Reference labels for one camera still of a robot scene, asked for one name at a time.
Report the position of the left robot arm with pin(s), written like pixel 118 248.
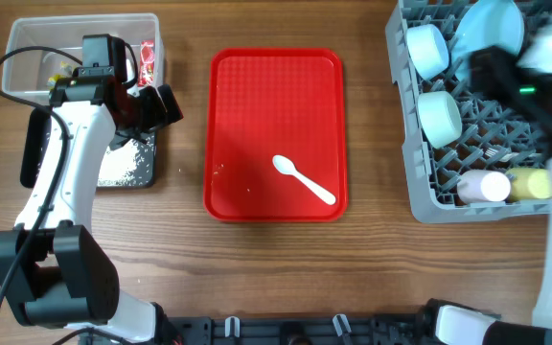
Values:
pixel 53 274

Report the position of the mint green bowl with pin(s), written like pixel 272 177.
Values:
pixel 440 118

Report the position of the white plastic fork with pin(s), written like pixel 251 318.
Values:
pixel 505 155

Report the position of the white rice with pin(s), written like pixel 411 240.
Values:
pixel 131 166

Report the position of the red clear plastic wrapper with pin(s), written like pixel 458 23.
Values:
pixel 147 62

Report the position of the black plastic tray bin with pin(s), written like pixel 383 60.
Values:
pixel 37 139

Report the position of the light blue plate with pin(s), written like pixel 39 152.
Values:
pixel 487 23

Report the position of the grey dishwasher rack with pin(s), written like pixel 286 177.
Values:
pixel 432 174

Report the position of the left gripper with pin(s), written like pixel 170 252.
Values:
pixel 158 118

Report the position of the red serving tray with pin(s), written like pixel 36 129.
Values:
pixel 269 101

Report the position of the white plastic spoon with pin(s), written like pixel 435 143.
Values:
pixel 286 167

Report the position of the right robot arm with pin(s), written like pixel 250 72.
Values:
pixel 525 84

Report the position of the clear plastic waste bin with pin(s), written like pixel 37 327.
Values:
pixel 26 75

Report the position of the yellow plastic cup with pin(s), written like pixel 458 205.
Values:
pixel 529 183

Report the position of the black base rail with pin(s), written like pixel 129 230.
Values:
pixel 397 329

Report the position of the yellow candy wrapper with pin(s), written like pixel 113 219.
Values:
pixel 58 79

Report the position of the light blue small bowl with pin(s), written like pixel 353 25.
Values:
pixel 428 50

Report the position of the pale pink plastic cup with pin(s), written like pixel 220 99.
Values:
pixel 483 186

